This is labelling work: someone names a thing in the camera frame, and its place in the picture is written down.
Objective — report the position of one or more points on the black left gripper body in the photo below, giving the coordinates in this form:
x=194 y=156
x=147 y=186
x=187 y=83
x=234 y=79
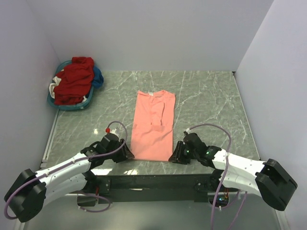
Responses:
x=123 y=152

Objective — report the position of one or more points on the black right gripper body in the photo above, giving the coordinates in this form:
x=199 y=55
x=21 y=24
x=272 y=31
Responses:
x=180 y=153

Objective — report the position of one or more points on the pink t shirt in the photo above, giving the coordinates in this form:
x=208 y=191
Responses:
x=152 y=130

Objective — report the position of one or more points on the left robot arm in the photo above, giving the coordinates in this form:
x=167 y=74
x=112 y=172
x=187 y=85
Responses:
x=31 y=191

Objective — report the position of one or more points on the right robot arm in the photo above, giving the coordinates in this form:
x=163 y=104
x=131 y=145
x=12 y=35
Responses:
x=267 y=179

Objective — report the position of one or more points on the black base beam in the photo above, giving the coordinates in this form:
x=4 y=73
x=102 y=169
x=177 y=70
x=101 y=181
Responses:
x=145 y=188

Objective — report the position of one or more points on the teal laundry basket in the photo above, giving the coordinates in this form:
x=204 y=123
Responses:
x=74 y=107

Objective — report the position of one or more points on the blue t shirt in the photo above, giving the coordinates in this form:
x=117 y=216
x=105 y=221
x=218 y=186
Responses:
x=98 y=79

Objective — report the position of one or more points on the red t shirt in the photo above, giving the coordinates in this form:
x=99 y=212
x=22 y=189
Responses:
x=76 y=81

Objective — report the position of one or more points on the white t shirt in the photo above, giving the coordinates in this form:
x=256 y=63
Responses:
x=55 y=82

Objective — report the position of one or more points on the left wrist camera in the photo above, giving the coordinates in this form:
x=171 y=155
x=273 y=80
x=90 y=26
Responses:
x=114 y=131

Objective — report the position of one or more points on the aluminium rail frame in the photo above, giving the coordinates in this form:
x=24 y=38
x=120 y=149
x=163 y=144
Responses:
x=49 y=143

